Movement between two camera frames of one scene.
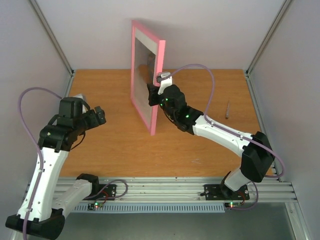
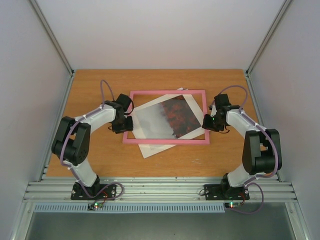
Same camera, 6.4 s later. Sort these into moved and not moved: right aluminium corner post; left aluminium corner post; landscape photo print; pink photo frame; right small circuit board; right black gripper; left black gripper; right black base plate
Moved: right black gripper; landscape photo print; pink photo frame; left black gripper
Not moved: left aluminium corner post; right black base plate; right small circuit board; right aluminium corner post
